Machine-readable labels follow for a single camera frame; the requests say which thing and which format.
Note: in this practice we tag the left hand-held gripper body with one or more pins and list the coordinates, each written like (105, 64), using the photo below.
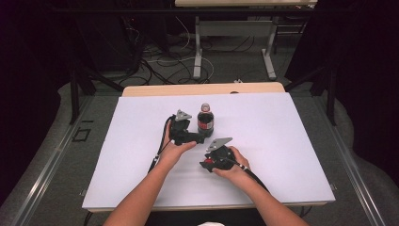
(181, 132)

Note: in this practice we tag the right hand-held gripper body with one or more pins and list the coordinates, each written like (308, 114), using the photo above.
(222, 155)

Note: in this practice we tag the red bottle cap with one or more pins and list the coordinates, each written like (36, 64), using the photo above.
(209, 161)

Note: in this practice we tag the cola bottle with red label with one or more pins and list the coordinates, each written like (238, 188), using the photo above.
(205, 123)

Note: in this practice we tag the person's right hand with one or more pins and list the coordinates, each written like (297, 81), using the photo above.
(240, 169)

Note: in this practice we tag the person's left hand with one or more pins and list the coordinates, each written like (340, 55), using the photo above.
(171, 153)

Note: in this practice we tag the white table cover sheet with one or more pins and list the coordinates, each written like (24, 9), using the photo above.
(266, 141)

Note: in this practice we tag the person's white clothing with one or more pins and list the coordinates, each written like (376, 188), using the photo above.
(210, 224)

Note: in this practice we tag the black metal stand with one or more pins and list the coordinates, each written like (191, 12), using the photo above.
(74, 94)
(331, 94)

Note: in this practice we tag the black horizontal bar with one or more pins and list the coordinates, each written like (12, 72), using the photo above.
(125, 10)

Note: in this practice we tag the dark curtain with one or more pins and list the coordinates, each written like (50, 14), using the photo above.
(367, 78)
(28, 78)

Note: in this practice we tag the white metal frame desk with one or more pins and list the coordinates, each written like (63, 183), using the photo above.
(235, 28)

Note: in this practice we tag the aluminium floor rail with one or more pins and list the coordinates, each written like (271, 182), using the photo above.
(357, 185)
(47, 171)

